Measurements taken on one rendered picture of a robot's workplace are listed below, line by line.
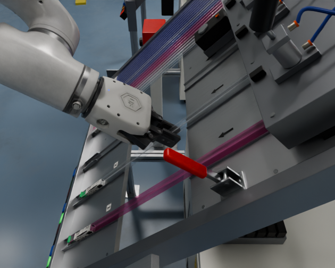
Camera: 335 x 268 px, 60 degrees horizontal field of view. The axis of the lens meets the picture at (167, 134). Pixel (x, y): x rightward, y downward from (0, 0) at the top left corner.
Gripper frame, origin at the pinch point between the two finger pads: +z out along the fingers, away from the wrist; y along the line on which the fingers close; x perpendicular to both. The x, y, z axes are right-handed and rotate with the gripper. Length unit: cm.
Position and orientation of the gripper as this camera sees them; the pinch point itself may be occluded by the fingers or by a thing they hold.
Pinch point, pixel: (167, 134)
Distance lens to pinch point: 54.3
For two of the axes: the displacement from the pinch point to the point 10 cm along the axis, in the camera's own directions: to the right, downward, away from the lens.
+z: 8.2, 4.0, 4.0
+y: 0.0, -7.1, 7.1
